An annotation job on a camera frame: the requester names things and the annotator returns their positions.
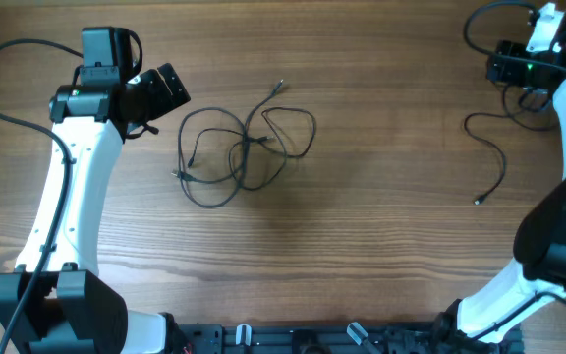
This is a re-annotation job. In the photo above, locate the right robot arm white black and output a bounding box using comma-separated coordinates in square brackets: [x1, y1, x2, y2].
[428, 1, 566, 353]

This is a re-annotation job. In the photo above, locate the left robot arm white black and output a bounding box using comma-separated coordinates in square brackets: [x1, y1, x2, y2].
[0, 27, 195, 353]

